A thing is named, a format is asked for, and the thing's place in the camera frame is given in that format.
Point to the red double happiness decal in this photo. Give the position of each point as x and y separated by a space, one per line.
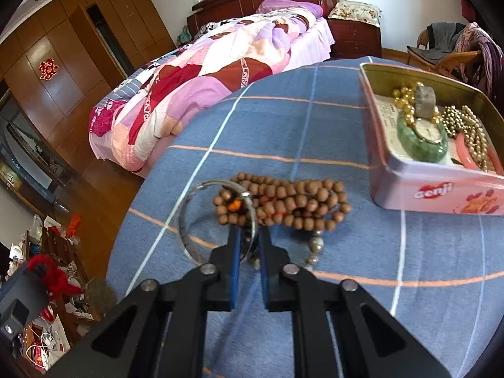
48 69

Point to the wooden nightstand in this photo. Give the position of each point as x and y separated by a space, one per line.
354 39

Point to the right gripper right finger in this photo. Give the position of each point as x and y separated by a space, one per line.
339 330

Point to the silver wrist watch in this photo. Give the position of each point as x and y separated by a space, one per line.
427 115

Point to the wooden wardrobe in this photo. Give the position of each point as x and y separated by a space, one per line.
59 109

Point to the red cord knot charm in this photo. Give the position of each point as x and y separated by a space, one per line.
53 278

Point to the blue plaid tablecloth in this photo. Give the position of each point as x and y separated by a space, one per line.
358 168

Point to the pink patchwork quilt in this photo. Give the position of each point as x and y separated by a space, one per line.
159 100

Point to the wooden bed with headboard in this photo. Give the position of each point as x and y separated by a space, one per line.
313 47

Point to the clothes on chair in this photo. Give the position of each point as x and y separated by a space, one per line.
446 37

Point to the purple pillow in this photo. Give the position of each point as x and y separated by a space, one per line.
267 6

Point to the brown wooden bead mala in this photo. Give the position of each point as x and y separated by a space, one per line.
307 204

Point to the pink bangle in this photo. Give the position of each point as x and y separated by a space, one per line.
468 162

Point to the floral cushion on nightstand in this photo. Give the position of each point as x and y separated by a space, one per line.
366 13

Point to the pink metal tin box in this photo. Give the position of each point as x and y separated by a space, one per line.
411 174

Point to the wicker chair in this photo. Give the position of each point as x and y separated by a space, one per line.
456 65

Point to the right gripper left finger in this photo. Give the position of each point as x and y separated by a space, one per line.
158 330

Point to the cluttered side table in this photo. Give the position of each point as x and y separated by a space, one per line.
100 297

